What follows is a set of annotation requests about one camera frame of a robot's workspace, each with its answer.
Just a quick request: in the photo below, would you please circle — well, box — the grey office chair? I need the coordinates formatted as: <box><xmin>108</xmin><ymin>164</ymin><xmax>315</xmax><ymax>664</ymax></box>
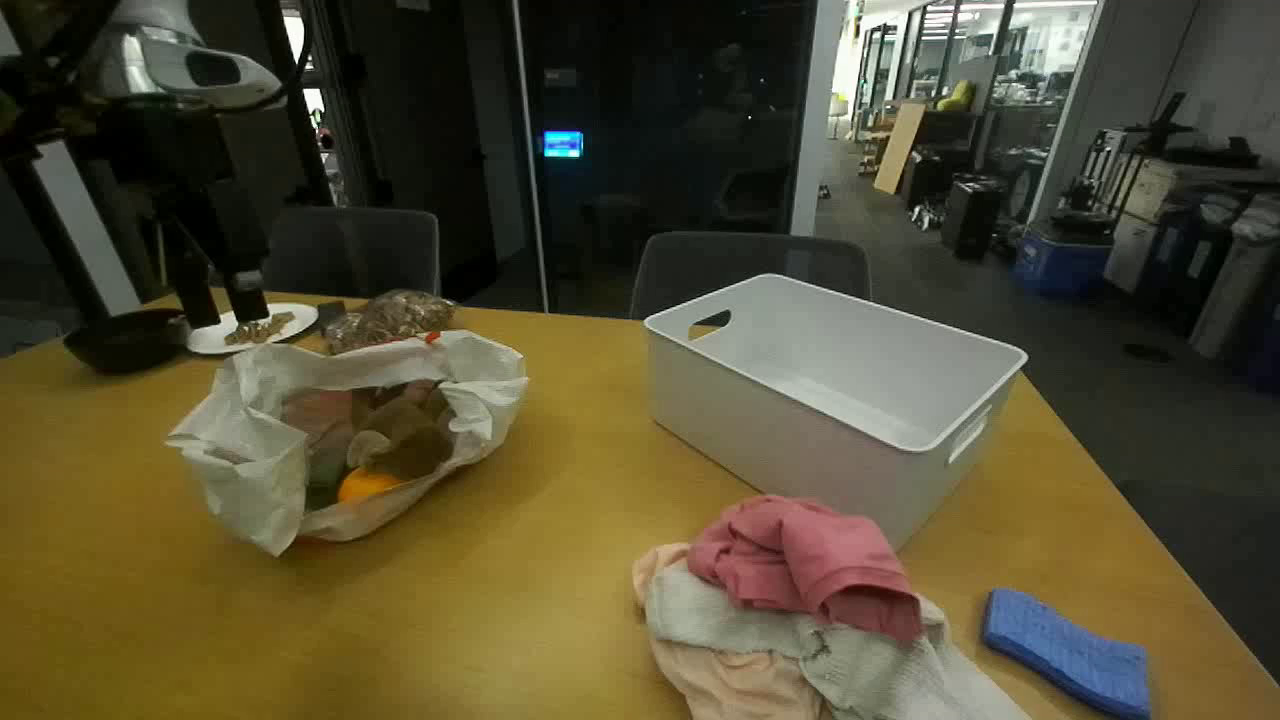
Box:
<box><xmin>624</xmin><ymin>227</ymin><xmax>876</xmax><ymax>325</ymax></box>

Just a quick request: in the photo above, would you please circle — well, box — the white plastic carrier bag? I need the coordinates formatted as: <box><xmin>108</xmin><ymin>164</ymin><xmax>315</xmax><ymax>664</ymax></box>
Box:
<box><xmin>166</xmin><ymin>330</ymin><xmax>531</xmax><ymax>562</ymax></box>

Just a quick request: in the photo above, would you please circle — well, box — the brown moose plush toy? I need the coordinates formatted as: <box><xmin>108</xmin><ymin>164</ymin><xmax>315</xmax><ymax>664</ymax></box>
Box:
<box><xmin>279</xmin><ymin>379</ymin><xmax>462</xmax><ymax>489</ymax></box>

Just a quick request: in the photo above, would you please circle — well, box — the white slanted post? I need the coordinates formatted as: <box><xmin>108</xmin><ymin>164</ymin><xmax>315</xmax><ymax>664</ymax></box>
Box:
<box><xmin>23</xmin><ymin>137</ymin><xmax>144</xmax><ymax>322</ymax></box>

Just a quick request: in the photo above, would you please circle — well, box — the blue sponge cloth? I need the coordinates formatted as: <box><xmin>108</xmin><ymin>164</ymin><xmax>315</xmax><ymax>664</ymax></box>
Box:
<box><xmin>979</xmin><ymin>584</ymin><xmax>1155</xmax><ymax>720</ymax></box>

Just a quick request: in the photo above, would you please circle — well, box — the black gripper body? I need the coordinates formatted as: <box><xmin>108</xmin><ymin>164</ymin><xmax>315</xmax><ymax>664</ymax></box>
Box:
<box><xmin>95</xmin><ymin>100</ymin><xmax>279</xmax><ymax>239</ymax></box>

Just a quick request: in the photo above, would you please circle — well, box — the white plate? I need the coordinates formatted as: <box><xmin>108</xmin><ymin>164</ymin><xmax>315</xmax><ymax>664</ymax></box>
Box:
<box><xmin>186</xmin><ymin>301</ymin><xmax>325</xmax><ymax>360</ymax></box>

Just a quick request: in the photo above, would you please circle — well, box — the blue storage tub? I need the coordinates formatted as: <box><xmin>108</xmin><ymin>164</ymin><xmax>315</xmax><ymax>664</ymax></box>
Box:
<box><xmin>1010</xmin><ymin>223</ymin><xmax>1118</xmax><ymax>301</ymax></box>

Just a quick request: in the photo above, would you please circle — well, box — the black bowl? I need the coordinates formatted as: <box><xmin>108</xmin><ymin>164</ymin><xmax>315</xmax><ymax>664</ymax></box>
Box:
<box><xmin>62</xmin><ymin>305</ymin><xmax>193</xmax><ymax>379</ymax></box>

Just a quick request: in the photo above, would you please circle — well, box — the black cabinet box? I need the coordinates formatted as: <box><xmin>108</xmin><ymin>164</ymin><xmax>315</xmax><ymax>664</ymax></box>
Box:
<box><xmin>941</xmin><ymin>172</ymin><xmax>1010</xmax><ymax>263</ymax></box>

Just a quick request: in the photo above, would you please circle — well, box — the clear bag of rubber bands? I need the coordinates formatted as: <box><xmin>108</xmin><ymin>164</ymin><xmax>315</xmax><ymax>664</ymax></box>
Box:
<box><xmin>315</xmin><ymin>288</ymin><xmax>462</xmax><ymax>357</ymax></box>

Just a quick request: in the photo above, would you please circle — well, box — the grey trash can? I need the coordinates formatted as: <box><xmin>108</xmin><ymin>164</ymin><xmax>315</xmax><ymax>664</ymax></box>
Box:
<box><xmin>1189</xmin><ymin>196</ymin><xmax>1280</xmax><ymax>363</ymax></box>

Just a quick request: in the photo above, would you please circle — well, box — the white plastic storage bin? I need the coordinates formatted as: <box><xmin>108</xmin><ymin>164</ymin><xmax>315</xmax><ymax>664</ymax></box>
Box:
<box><xmin>641</xmin><ymin>268</ymin><xmax>1031</xmax><ymax>554</ymax></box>

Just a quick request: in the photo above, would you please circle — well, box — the wooden board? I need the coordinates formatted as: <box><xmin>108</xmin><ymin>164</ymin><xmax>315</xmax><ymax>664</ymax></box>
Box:
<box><xmin>869</xmin><ymin>100</ymin><xmax>932</xmax><ymax>202</ymax></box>

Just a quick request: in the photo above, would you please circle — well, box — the cream white cloth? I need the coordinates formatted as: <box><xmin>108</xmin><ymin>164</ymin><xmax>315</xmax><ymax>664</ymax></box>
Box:
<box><xmin>627</xmin><ymin>541</ymin><xmax>1031</xmax><ymax>720</ymax></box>

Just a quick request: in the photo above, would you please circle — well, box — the glowing blue wall screen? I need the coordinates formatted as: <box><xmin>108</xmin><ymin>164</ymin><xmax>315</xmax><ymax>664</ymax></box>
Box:
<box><xmin>540</xmin><ymin>124</ymin><xmax>589</xmax><ymax>164</ymax></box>

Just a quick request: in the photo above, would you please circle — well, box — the pink cloth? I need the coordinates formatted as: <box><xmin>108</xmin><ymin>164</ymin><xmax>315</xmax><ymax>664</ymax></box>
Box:
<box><xmin>685</xmin><ymin>493</ymin><xmax>930</xmax><ymax>651</ymax></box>

